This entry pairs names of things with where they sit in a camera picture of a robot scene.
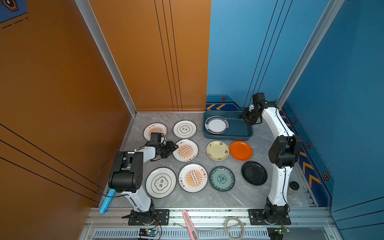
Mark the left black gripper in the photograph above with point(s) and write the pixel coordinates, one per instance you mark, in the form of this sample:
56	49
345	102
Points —
171	147

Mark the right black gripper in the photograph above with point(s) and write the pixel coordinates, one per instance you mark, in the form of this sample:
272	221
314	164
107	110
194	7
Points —
244	114

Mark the sunburst plate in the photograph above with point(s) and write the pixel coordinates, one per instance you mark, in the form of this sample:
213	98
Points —
193	178
186	152
154	128

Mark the white flower plate back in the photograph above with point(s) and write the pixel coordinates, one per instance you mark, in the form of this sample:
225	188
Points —
184	129

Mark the white green-rimmed plate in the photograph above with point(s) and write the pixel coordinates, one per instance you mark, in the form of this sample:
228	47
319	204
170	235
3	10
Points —
216	125

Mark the cream yellow plate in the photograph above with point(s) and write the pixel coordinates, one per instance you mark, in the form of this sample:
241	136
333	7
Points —
217	150

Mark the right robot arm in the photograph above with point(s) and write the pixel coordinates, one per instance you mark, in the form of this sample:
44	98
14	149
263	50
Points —
283	154

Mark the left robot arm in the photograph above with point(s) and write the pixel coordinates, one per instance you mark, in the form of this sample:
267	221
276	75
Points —
126	178

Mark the large white flower plate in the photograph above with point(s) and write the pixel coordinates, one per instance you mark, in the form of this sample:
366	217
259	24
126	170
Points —
160	183

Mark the orange plate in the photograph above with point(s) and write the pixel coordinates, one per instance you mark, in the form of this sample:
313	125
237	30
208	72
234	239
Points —
241	151

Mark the sunburst plate front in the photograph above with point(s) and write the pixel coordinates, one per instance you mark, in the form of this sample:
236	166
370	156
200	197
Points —
193	178

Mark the black plate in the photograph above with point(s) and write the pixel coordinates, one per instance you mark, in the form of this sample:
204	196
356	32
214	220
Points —
254	173

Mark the teal patterned plate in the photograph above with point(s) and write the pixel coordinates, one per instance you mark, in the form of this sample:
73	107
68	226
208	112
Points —
222	179

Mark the blue cylindrical tube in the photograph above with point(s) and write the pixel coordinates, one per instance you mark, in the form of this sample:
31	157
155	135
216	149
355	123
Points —
107	201

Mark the left circuit board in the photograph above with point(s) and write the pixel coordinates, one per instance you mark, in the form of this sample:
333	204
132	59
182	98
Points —
148	234

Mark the circuit board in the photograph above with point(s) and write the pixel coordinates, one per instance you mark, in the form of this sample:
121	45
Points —
277	233
148	234

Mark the small jar black lid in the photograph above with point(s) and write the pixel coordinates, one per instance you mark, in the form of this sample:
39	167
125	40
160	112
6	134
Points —
294	186

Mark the pink utility knife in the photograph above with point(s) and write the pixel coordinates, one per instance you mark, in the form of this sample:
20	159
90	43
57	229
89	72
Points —
190	226

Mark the right circuit board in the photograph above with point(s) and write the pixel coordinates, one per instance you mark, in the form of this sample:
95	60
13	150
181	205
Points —
277	233

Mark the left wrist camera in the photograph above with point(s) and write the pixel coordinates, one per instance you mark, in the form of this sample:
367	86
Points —
156	139

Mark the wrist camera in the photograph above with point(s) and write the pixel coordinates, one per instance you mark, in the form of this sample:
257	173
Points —
156	139
258	98

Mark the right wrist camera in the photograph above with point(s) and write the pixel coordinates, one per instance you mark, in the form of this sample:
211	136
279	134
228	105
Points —
258	98

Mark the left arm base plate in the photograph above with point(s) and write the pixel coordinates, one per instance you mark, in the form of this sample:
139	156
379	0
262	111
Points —
162	216

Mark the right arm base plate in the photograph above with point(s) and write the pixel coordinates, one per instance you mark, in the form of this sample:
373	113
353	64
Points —
255	216

